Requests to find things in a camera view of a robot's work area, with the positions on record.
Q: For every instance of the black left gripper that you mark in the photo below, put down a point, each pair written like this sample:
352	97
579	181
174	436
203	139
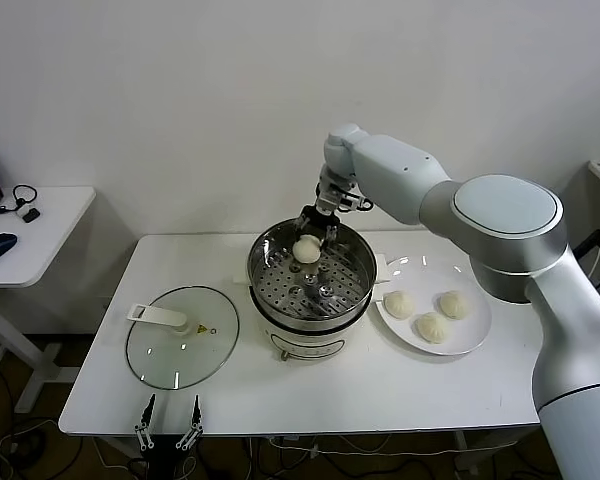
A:
164	451

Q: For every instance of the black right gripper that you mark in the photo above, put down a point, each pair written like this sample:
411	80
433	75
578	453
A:
320	221

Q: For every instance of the white steamed baozi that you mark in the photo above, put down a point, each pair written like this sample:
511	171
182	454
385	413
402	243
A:
306	250
431	327
453	305
399	305

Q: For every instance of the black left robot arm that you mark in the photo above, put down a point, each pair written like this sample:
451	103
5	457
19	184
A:
162	472

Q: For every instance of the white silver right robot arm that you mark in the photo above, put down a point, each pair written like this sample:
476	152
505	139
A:
505	210

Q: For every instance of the stainless steel steamer basket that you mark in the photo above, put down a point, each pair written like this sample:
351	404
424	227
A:
277	237

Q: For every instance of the white electric cooker pot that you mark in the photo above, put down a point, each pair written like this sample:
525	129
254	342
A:
305	345

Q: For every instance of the white round plate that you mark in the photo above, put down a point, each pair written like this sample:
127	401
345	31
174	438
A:
460	340

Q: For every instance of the white side table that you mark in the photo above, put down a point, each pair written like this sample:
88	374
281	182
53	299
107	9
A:
55	240

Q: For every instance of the small black white dongle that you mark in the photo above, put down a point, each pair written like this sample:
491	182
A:
32	216

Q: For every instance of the white table leg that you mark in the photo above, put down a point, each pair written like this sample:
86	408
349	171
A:
467	450

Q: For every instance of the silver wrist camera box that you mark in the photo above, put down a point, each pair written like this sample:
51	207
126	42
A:
352	202

